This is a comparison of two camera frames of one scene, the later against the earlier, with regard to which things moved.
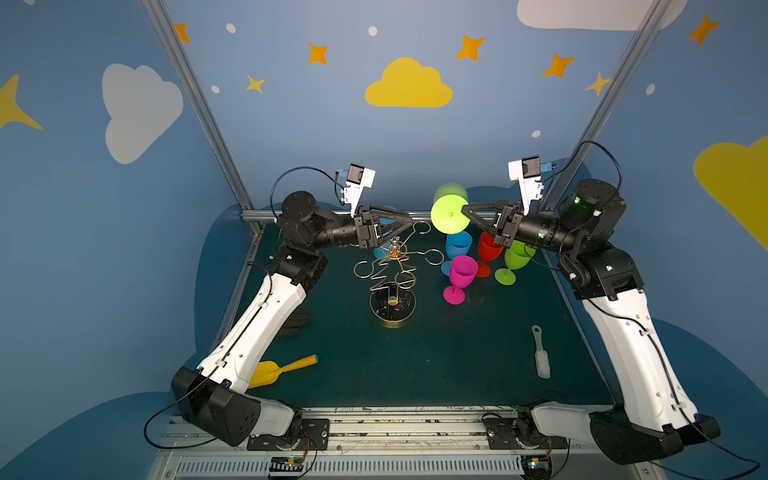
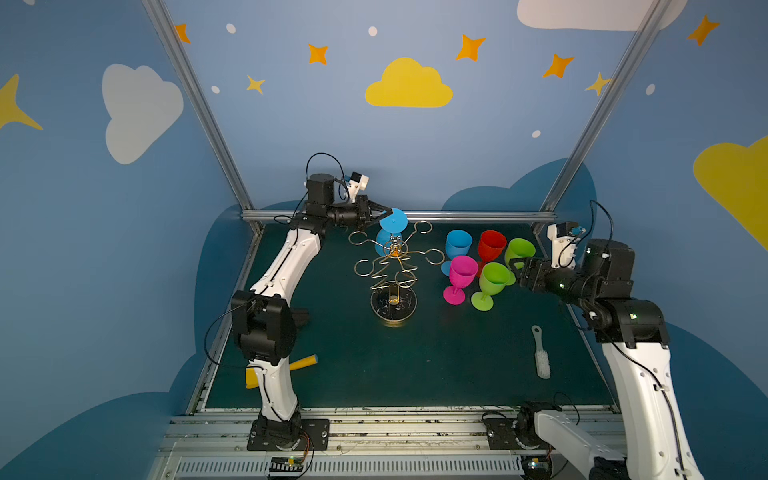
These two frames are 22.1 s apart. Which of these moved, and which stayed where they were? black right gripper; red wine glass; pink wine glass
Moved: black right gripper
Stayed: pink wine glass; red wine glass
